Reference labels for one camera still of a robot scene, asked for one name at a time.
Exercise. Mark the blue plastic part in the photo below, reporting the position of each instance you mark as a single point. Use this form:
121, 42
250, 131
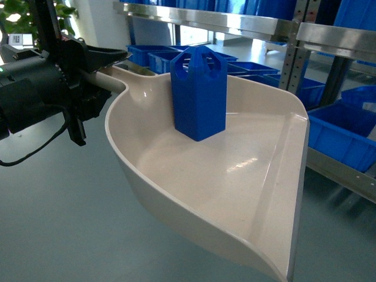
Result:
199, 92

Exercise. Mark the white camera module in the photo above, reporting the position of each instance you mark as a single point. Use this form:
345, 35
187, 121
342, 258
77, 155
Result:
20, 40

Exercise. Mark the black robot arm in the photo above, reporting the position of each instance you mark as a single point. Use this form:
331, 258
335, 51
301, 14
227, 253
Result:
36, 85

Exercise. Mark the potted green plant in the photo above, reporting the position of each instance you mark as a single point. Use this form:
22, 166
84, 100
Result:
17, 18

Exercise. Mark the beige plastic scoop tray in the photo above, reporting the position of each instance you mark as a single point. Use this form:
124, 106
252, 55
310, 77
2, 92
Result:
238, 193

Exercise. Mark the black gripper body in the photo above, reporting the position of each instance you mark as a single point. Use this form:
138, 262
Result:
85, 100

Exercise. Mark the steel shelf rack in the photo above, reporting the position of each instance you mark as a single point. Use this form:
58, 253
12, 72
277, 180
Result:
295, 39

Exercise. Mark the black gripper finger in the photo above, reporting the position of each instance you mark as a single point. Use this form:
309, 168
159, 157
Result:
98, 58
76, 130

